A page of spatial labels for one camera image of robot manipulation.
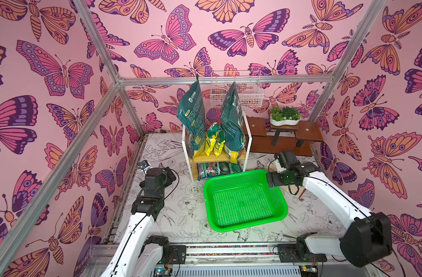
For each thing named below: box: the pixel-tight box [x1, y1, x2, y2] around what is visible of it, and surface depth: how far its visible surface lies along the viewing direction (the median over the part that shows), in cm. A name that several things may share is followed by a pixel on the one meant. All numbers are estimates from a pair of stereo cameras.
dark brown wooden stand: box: [242, 116, 324, 157], surface depth 105 cm
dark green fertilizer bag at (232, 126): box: [220, 81, 247, 164], surface depth 71 cm
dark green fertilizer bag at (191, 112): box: [176, 79, 206, 159], surface depth 67 cm
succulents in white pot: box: [269, 105, 303, 127], surface depth 91 cm
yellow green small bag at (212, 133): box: [204, 122, 220, 157], surface depth 81 cm
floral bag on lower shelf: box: [197, 161, 243, 181], surface depth 92 cm
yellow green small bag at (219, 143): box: [213, 129, 226, 159], surface depth 78 cm
